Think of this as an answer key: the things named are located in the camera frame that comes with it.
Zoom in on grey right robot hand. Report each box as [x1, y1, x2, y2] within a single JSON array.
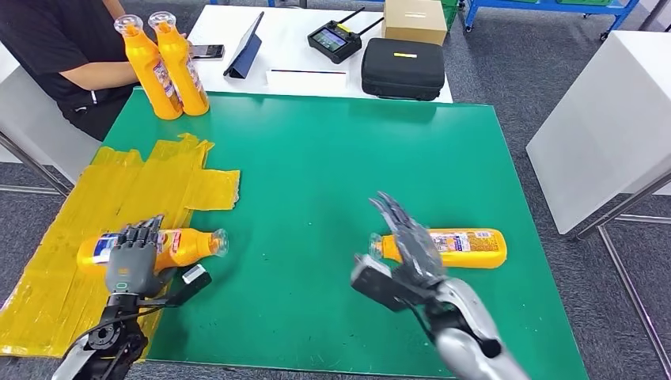
[[366, 191, 449, 290]]

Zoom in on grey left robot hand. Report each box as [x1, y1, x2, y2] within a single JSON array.
[[104, 215, 176, 299]]

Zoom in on orange bottle clear cap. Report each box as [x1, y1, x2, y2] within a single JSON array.
[[77, 227, 230, 277], [148, 11, 210, 117], [114, 14, 184, 121], [368, 228, 508, 270]]

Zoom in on yellow tape sheet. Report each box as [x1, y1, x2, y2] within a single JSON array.
[[0, 132, 241, 360]]

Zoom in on green table mat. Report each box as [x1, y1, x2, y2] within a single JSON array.
[[102, 86, 589, 378]]

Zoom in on white table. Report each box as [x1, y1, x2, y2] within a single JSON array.
[[526, 30, 671, 235], [162, 5, 453, 104], [0, 39, 100, 184]]

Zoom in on black carrying case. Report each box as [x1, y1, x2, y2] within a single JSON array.
[[361, 37, 446, 101]]

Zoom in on long white box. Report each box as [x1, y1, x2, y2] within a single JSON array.
[[265, 69, 349, 97]]

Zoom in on black smartphone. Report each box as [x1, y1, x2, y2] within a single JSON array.
[[191, 44, 226, 60]]

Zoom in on black remote controller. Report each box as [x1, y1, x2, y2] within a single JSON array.
[[307, 6, 385, 65]]

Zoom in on brown cardboard box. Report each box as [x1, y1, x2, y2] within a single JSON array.
[[381, 0, 448, 46]]

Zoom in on person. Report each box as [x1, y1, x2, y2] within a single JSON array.
[[0, 0, 187, 142]]

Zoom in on tablet in blue cover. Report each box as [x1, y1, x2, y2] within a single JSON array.
[[223, 11, 265, 80]]

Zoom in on blue metal rack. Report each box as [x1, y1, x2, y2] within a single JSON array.
[[464, 0, 642, 42]]

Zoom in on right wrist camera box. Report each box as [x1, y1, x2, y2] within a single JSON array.
[[350, 254, 426, 313]]

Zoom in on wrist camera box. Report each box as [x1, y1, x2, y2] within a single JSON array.
[[166, 264, 213, 308], [350, 254, 426, 313]]

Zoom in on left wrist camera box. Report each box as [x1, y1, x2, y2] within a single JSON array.
[[166, 264, 213, 308]]

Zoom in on grey metal table frame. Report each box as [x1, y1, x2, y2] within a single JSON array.
[[0, 131, 72, 198], [575, 167, 671, 380]]

